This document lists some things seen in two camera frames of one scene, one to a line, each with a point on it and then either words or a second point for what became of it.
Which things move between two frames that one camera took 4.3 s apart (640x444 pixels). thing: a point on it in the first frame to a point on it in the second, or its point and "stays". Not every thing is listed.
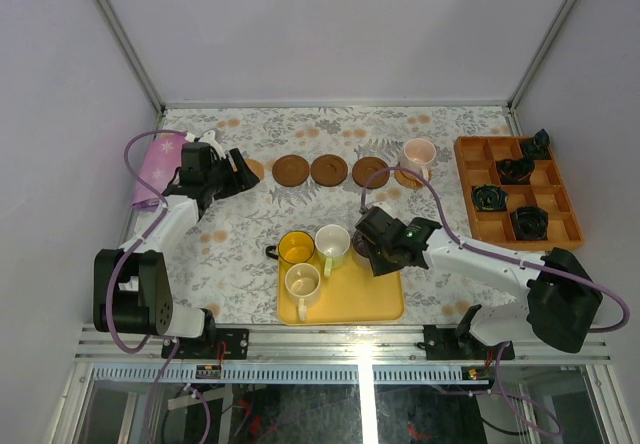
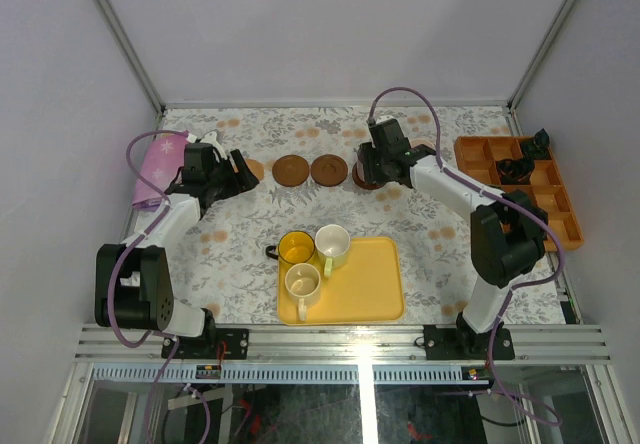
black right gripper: (379, 268) to (369, 153)
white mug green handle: (332, 243) stays
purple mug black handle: (360, 245) to (358, 174)
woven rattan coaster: (257, 167) stays
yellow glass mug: (295, 247) stays
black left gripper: (232, 172) stays
